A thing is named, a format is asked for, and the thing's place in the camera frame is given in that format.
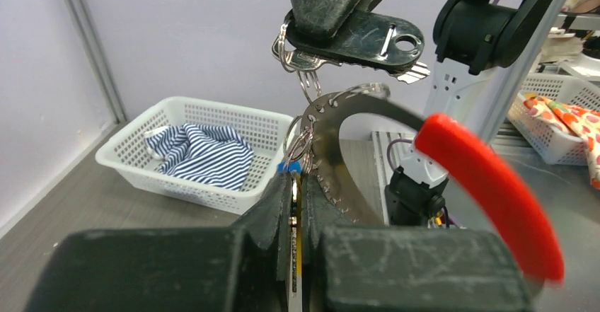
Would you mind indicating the aluminium frame rail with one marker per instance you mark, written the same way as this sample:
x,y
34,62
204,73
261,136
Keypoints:
x,y
515,66

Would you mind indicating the blue striped cloth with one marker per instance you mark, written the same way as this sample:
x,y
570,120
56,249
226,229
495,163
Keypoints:
x,y
209,155

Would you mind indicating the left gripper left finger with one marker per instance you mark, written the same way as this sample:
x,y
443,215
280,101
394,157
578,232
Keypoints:
x,y
240,267

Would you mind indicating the black key fob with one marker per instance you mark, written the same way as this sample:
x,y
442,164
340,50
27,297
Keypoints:
x,y
366,39

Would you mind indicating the orange floral cloth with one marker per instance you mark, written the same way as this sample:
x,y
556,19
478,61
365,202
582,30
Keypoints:
x,y
573,120

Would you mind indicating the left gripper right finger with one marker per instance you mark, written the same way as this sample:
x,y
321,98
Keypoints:
x,y
349,267

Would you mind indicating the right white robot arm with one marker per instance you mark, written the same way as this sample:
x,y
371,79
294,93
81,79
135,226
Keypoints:
x,y
473,39

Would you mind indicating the white plastic basket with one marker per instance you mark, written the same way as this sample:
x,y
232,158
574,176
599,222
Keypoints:
x,y
554,146
265,131

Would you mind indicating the blue key tag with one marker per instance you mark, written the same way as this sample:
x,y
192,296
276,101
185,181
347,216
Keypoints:
x,y
289,167

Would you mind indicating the metal spring coil keyring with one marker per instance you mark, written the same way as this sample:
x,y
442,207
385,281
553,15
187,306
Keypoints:
x,y
328,160

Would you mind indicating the red handled key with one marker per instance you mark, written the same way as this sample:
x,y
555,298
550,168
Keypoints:
x,y
500,192

